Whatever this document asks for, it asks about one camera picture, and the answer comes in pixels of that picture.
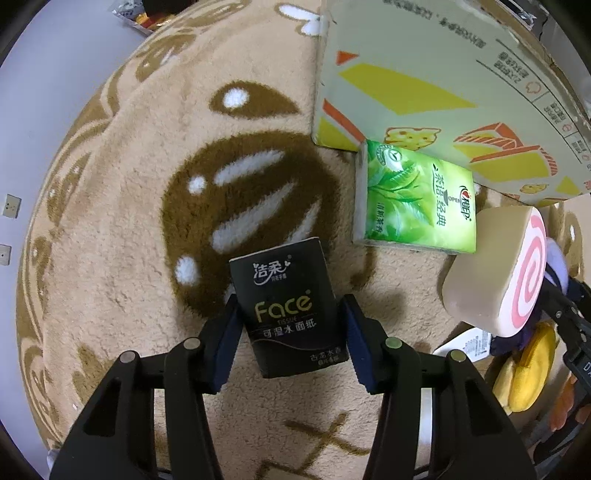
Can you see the yellow plush toy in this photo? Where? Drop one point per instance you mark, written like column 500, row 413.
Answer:
column 531, row 369

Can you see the printed cardboard box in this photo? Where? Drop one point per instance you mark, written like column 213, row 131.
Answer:
column 443, row 78

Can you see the white label tag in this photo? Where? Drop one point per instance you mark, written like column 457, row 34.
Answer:
column 466, row 344

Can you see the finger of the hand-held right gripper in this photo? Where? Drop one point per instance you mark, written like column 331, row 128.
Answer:
column 561, row 300

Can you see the white socket plate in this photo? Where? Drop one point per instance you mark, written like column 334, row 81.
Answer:
column 12, row 206
column 3, row 253

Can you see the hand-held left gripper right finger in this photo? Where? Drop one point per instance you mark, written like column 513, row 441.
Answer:
column 359, row 344

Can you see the orange plush toy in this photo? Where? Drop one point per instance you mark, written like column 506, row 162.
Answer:
column 564, row 404

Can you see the black tissue pack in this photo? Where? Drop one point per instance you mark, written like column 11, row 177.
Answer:
column 288, row 309

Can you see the pile of snack packets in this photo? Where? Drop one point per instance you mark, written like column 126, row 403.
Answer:
column 138, row 14

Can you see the beige brown patterned rug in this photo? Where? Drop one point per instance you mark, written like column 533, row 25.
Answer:
column 161, row 194

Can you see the green tissue pack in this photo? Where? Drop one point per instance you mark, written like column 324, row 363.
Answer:
column 411, row 203

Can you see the pink swirl roll cake plush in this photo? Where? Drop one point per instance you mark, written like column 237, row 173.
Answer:
column 491, row 272

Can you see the purple and white plush toy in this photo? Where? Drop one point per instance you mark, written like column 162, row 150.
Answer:
column 556, row 258

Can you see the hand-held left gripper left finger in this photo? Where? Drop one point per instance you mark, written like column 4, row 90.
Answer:
column 225, row 344

